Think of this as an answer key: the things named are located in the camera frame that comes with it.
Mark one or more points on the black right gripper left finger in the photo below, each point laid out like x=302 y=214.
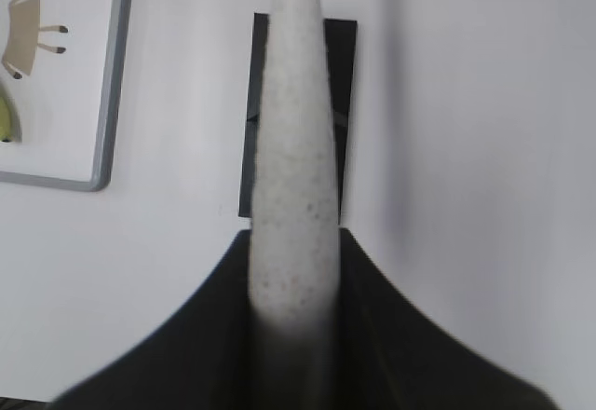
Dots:
x=197 y=359

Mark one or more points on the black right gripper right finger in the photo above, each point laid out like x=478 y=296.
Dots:
x=391 y=356

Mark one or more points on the knife with white speckled handle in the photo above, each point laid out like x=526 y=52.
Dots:
x=294 y=265

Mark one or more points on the yellow plastic banana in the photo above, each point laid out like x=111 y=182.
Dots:
x=6 y=132

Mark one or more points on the white grey-rimmed cutting board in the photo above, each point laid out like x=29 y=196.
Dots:
x=62 y=65

